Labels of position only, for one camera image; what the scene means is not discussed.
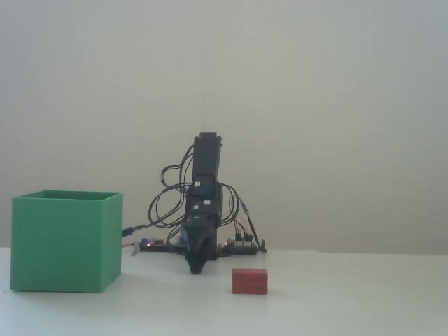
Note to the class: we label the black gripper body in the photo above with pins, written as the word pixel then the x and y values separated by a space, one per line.
pixel 204 210

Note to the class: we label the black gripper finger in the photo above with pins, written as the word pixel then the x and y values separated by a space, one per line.
pixel 209 246
pixel 193 252

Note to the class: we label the red wooden block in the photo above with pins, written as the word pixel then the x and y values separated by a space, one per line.
pixel 249 281

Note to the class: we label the green square bin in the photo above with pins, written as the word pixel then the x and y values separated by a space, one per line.
pixel 57 245

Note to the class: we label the black base with circuit boards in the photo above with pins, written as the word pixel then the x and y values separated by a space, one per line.
pixel 241 249

